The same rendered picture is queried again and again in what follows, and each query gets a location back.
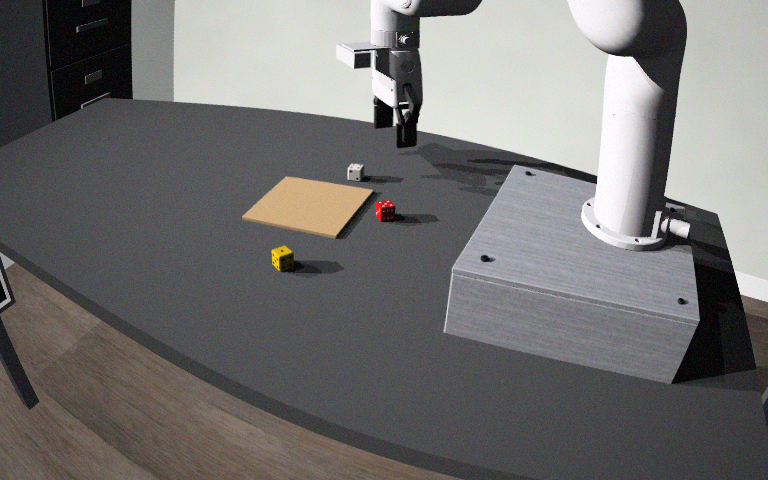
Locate white die with black pips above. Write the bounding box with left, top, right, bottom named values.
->
left=348, top=164, right=364, bottom=182

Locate yellow die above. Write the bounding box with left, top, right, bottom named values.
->
left=272, top=246, right=294, bottom=272

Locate red die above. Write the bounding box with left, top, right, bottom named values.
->
left=376, top=200, right=395, bottom=222

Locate tan square mat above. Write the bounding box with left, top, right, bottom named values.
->
left=242, top=176, right=373, bottom=239

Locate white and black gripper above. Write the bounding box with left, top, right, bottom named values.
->
left=372, top=44, right=423, bottom=148

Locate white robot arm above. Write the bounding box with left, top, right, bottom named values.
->
left=336, top=0, right=690, bottom=251

